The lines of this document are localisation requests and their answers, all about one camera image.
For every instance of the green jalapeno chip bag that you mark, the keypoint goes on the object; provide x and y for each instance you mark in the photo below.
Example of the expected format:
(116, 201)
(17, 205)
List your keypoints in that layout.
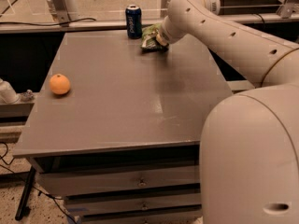
(149, 38)

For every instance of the grey drawer cabinet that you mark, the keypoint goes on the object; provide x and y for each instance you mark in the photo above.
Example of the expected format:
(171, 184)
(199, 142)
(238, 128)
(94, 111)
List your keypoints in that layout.
(127, 110)

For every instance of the blue pepsi can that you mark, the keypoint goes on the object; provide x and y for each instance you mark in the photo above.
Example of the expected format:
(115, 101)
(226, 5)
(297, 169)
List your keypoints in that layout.
(133, 21)

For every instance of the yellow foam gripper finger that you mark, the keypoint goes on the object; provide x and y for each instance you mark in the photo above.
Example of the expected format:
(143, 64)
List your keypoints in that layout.
(161, 41)

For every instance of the top grey drawer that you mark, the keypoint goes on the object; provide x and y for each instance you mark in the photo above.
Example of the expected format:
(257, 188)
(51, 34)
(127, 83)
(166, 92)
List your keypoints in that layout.
(78, 183)

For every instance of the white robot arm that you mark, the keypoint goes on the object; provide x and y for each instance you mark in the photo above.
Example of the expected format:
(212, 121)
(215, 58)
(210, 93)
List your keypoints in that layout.
(249, 148)

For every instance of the middle grey drawer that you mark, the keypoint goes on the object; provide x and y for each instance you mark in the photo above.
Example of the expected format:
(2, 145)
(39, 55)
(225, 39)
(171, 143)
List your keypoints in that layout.
(82, 208)

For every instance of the small grey knob object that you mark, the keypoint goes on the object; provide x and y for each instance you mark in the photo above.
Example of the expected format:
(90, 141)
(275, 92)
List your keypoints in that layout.
(27, 96)

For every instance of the orange fruit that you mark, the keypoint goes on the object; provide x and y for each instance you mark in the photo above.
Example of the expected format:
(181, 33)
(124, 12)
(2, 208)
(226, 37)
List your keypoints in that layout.
(59, 84)

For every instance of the black table leg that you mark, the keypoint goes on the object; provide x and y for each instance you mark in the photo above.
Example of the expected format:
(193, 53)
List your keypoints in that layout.
(28, 184)

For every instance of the grey metal rail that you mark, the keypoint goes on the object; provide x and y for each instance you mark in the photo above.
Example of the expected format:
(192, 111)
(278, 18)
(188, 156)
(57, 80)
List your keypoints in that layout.
(13, 27)

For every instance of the white cylinder object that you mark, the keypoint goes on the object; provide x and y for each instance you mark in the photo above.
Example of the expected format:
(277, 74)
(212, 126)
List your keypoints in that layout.
(7, 93)

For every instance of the grey drawer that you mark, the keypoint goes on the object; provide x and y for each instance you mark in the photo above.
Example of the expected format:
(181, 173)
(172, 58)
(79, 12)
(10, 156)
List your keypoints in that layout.
(155, 217)
(82, 208)
(78, 183)

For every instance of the left metal bracket post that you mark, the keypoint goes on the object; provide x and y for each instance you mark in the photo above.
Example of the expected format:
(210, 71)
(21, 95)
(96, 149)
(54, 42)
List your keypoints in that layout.
(61, 10)

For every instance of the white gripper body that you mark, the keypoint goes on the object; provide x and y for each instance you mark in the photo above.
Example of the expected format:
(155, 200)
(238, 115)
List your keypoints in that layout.
(162, 38)

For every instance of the bottom grey drawer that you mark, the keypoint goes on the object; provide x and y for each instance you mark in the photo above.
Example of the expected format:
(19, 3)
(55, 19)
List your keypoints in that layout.
(155, 217)

